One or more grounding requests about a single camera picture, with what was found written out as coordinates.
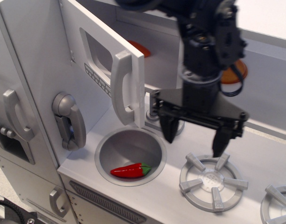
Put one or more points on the silver lower fridge handle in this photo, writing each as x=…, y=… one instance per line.
x=58, y=203

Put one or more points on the grey toy ice dispenser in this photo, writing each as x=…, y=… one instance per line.
x=12, y=143

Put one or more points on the dark oven vent grille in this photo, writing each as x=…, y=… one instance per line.
x=109, y=205

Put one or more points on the silver toy faucet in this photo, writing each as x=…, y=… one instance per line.
x=154, y=116

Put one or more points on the silver upper fridge handle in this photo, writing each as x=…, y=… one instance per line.
x=11, y=100

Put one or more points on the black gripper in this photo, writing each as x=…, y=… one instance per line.
x=205, y=104

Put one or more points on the silver fridge handle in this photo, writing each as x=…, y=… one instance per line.
x=58, y=203
x=11, y=100

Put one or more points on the orange toy food in microwave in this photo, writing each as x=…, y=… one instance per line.
x=141, y=48

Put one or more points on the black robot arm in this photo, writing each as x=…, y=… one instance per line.
x=212, y=44

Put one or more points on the silver toy stove burner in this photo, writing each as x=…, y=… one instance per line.
x=211, y=184

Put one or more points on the silver round sink bowl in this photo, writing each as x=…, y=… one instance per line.
x=127, y=146

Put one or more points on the white toy microwave door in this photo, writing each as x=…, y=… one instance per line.
x=93, y=43

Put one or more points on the orange plastic lid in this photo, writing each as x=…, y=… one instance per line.
x=229, y=76

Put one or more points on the white toy kitchen cabinet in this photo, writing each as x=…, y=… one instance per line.
x=36, y=62

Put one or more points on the red toy chili pepper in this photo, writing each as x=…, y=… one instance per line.
x=131, y=171

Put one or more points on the silver toy wall phone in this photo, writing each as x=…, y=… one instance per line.
x=70, y=122

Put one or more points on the silver microwave door handle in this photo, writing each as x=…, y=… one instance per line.
x=122, y=65

